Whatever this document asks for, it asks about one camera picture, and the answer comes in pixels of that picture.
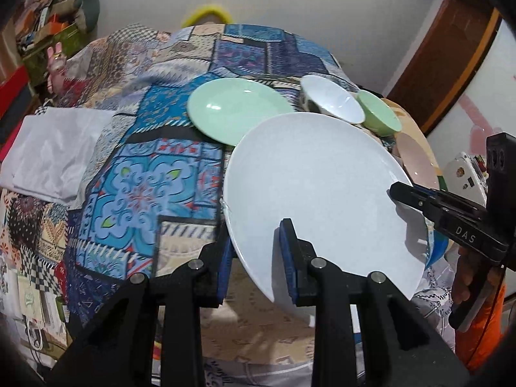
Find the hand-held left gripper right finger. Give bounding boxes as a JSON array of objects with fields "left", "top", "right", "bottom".
[{"left": 278, "top": 218, "right": 472, "bottom": 387}]

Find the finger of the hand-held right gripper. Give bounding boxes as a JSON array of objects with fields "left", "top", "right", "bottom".
[{"left": 389, "top": 181, "right": 490, "bottom": 230}]

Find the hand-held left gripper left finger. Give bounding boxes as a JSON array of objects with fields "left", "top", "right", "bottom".
[{"left": 44, "top": 236, "right": 237, "bottom": 387}]

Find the large white plate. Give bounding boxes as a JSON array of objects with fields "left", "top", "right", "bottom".
[{"left": 223, "top": 112, "right": 430, "bottom": 327}]

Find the green bowl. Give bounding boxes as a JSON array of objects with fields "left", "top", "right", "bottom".
[{"left": 357, "top": 89, "right": 403, "bottom": 137}]

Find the person's right forearm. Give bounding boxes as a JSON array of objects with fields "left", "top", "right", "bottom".
[{"left": 455, "top": 266, "right": 509, "bottom": 372}]

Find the person's right hand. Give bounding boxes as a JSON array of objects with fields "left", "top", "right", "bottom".
[{"left": 451, "top": 246, "right": 484, "bottom": 307}]

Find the pink plate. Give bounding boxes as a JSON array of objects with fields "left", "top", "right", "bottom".
[{"left": 393, "top": 132, "right": 441, "bottom": 191}]

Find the white stickered suitcase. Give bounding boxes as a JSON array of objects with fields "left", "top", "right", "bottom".
[{"left": 443, "top": 151, "right": 490, "bottom": 206}]

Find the white bowl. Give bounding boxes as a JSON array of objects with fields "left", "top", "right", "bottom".
[{"left": 299, "top": 74, "right": 366, "bottom": 125}]

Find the patchwork printed blanket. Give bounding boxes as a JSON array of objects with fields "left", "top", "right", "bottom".
[{"left": 0, "top": 23, "right": 456, "bottom": 387}]

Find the green plate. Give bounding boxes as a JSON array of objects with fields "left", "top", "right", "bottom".
[{"left": 186, "top": 78, "right": 297, "bottom": 147}]

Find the white folded cloth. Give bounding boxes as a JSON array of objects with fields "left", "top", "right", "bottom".
[{"left": 0, "top": 105, "right": 117, "bottom": 204}]

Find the green cardboard box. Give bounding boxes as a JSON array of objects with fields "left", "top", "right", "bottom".
[{"left": 22, "top": 24, "right": 81, "bottom": 85}]

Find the dark green round cushion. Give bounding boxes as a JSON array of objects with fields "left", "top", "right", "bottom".
[{"left": 52, "top": 0, "right": 101, "bottom": 33}]

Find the pile of household clutter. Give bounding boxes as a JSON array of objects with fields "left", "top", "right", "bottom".
[{"left": 14, "top": 0, "right": 87, "bottom": 55}]

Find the brown wooden door frame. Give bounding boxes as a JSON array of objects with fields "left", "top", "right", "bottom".
[{"left": 387, "top": 0, "right": 502, "bottom": 135}]

